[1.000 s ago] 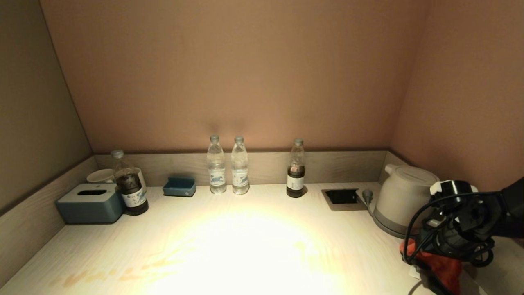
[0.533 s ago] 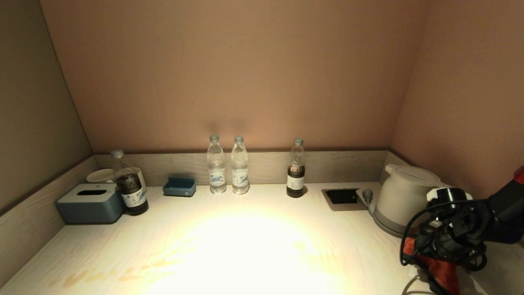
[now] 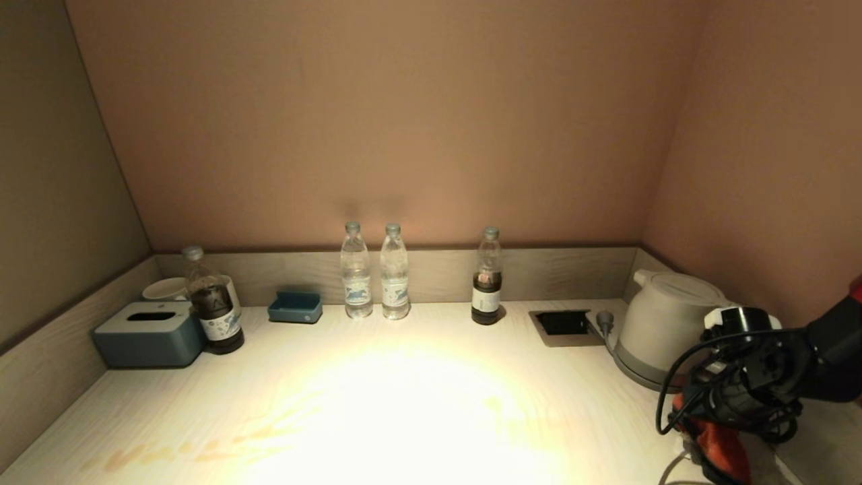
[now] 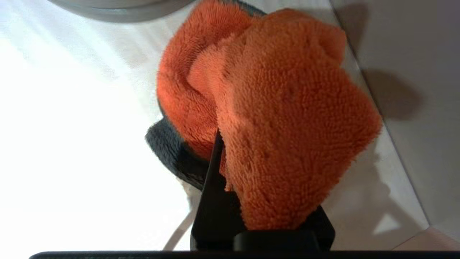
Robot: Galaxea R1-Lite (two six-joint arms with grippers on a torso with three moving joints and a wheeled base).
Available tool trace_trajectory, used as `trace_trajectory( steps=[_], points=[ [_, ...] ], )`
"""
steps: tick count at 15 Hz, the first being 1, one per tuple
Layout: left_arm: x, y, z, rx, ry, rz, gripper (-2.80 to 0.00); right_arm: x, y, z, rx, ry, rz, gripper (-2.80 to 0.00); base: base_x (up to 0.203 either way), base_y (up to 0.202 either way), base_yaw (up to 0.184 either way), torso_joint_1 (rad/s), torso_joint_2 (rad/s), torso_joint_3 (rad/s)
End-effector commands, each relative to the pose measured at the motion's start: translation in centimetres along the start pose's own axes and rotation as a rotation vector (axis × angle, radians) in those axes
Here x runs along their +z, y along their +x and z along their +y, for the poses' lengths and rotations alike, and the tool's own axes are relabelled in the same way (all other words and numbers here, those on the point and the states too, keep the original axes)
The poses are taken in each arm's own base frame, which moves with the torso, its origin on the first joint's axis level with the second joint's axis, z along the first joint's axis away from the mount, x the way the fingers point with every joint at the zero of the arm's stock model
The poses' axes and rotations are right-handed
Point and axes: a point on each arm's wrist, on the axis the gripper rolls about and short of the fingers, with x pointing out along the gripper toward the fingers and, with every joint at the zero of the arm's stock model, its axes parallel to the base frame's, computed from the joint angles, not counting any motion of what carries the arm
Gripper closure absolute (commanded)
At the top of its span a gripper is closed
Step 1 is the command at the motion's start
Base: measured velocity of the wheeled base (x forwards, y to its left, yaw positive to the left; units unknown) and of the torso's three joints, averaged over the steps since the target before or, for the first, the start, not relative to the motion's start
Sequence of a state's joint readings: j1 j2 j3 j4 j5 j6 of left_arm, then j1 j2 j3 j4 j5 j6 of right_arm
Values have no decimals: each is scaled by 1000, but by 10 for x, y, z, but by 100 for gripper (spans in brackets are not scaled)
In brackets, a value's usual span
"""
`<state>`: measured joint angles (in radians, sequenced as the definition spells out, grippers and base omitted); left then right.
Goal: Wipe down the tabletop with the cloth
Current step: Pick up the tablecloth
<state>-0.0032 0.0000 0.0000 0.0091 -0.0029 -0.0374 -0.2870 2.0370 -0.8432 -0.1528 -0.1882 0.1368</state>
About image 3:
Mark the small blue tray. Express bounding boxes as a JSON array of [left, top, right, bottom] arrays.
[[267, 290, 323, 325]]

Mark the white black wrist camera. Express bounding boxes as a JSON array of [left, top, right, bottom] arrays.
[[702, 305, 783, 354]]

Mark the long black cable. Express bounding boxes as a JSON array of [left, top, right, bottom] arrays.
[[657, 328, 802, 445]]

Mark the grey kettle base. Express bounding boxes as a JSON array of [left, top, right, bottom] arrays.
[[609, 340, 682, 393]]

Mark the blue tissue box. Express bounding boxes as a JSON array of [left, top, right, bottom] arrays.
[[92, 301, 206, 368]]

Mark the orange microfibre cloth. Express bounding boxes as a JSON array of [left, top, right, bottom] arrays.
[[673, 394, 752, 485]]

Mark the small dark drink bottle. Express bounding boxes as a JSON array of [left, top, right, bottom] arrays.
[[471, 227, 502, 326]]

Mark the recessed black socket box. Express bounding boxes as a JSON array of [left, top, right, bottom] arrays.
[[529, 309, 605, 348]]

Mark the white electric kettle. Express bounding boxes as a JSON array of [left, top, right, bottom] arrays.
[[616, 269, 733, 388]]

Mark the large dark drink bottle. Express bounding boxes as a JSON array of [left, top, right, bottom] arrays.
[[182, 245, 245, 355]]

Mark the white ceramic cup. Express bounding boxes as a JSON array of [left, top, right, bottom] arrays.
[[142, 277, 190, 302]]

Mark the clear water bottle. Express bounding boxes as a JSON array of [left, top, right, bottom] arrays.
[[380, 223, 411, 321], [340, 222, 374, 319]]

